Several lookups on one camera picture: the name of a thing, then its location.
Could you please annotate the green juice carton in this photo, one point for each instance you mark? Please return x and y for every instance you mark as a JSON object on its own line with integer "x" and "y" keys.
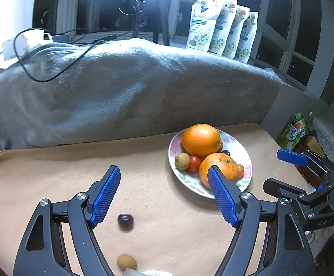
{"x": 295, "y": 133}

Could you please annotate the large smooth orange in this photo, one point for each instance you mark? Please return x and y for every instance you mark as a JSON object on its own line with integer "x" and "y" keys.
{"x": 201, "y": 139}

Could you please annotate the dark purple grape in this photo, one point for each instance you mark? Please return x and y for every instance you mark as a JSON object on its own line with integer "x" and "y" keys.
{"x": 226, "y": 153}

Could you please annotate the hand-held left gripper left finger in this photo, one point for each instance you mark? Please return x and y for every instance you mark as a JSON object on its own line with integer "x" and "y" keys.
{"x": 106, "y": 195}

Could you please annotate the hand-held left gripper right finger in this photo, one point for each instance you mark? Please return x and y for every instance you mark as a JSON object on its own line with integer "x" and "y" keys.
{"x": 223, "y": 198}

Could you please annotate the dark red cherry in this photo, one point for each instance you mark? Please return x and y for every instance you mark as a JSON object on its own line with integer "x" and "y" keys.
{"x": 125, "y": 221}

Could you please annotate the red cherry tomato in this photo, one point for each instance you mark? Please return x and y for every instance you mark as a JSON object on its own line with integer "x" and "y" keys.
{"x": 195, "y": 164}

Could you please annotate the white floral plate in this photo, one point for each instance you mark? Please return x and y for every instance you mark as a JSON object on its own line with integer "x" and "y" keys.
{"x": 190, "y": 182}

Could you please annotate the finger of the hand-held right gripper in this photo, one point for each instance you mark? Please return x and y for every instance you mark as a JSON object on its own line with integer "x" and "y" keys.
{"x": 282, "y": 188}
{"x": 292, "y": 156}

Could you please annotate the white floral refill pouch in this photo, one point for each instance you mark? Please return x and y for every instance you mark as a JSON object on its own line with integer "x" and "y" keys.
{"x": 201, "y": 26}
{"x": 238, "y": 41}
{"x": 249, "y": 43}
{"x": 226, "y": 34}

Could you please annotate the grey blanket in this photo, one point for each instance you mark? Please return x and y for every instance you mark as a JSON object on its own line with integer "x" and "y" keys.
{"x": 126, "y": 92}

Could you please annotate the beige mat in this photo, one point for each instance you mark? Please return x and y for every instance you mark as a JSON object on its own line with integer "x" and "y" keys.
{"x": 69, "y": 172}

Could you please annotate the black tripod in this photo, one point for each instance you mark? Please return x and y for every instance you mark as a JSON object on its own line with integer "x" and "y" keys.
{"x": 156, "y": 20}

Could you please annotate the large speckled orange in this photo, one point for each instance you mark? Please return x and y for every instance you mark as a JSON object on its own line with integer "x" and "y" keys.
{"x": 224, "y": 166}

